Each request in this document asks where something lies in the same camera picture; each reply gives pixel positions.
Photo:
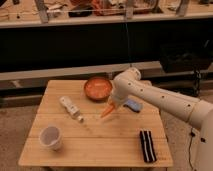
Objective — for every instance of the orange pepper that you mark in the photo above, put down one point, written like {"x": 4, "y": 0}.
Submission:
{"x": 108, "y": 110}

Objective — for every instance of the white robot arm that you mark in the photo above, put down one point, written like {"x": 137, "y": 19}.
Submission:
{"x": 194, "y": 111}

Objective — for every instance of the orange ceramic bowl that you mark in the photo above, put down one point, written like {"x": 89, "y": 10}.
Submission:
{"x": 97, "y": 88}

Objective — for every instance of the blue sponge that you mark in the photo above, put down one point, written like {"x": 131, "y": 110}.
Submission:
{"x": 133, "y": 105}

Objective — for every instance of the white glue bottle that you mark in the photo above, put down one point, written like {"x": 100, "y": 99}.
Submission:
{"x": 71, "y": 108}

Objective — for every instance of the wooden table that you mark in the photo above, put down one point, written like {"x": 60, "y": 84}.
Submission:
{"x": 112, "y": 141}

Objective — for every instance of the white plastic cup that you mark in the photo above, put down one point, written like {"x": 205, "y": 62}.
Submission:
{"x": 51, "y": 138}

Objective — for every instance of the black white striped cloth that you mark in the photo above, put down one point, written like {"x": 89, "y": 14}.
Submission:
{"x": 147, "y": 146}

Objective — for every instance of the black box in background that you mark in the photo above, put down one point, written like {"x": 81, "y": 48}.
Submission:
{"x": 182, "y": 57}

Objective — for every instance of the wooden shelf with clutter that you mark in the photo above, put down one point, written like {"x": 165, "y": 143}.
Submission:
{"x": 36, "y": 13}

